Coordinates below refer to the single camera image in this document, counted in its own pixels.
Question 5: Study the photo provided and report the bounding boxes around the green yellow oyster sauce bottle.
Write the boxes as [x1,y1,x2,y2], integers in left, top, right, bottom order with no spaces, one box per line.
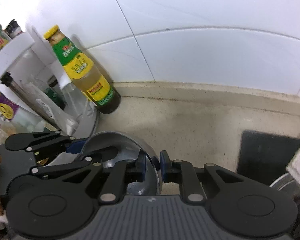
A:
[44,25,121,114]

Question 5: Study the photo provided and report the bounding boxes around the purple label fish sauce bottle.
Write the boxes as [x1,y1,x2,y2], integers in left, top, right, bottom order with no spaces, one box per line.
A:
[0,91,45,133]

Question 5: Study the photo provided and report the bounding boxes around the white two-tier rotating rack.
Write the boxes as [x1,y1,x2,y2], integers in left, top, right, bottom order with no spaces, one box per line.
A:
[0,25,100,139]

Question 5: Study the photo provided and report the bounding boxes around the black stove top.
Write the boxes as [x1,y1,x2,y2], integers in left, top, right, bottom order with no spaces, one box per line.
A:
[236,130,300,186]

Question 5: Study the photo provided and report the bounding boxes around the steel bowl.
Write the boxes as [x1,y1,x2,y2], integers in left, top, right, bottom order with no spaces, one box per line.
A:
[75,131,162,196]

